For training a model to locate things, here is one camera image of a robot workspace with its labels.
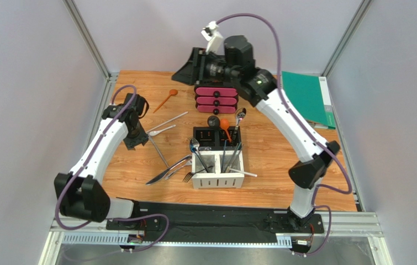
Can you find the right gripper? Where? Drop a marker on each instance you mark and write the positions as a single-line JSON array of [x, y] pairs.
[[197, 66]]

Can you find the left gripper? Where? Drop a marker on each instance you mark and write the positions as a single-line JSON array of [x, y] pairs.
[[143, 136]]

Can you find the small white plastic spoon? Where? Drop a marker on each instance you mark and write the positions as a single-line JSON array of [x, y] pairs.
[[156, 132]]

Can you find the steel spoon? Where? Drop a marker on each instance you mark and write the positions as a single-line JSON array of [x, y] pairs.
[[239, 116]]

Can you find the steel fork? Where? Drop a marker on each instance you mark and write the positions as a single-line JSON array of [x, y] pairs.
[[194, 147]]

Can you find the steel table knife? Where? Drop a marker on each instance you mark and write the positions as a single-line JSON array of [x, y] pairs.
[[169, 169]]

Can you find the dark blue chopstick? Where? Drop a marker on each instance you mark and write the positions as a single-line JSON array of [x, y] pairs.
[[223, 156]]

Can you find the teal chopstick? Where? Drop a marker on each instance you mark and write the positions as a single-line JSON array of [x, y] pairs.
[[235, 155]]

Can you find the white slotted utensil caddy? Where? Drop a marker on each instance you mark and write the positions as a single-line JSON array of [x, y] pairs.
[[216, 179]]

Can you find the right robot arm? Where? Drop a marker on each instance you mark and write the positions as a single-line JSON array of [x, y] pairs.
[[315, 154]]

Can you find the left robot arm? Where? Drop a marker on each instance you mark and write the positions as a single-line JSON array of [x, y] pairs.
[[80, 193]]

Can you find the black pink drawer cabinet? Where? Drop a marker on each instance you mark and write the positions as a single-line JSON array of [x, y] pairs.
[[216, 98]]

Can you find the white orange chopstick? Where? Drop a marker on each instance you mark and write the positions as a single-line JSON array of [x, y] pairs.
[[166, 122]]

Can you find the black ladle spoon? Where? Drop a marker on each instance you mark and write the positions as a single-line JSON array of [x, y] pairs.
[[213, 121]]

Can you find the black utensil caddy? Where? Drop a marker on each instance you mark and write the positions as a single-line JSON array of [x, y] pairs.
[[212, 139]]

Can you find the black plastic fork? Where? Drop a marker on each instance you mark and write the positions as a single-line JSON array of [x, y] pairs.
[[190, 175]]

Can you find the silver metal chopstick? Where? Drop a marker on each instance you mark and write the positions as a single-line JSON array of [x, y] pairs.
[[232, 156]]

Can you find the white plastic chopstick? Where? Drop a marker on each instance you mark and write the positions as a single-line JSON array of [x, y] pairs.
[[242, 172]]

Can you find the green folder binder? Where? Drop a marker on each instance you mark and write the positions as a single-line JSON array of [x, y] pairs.
[[310, 96]]

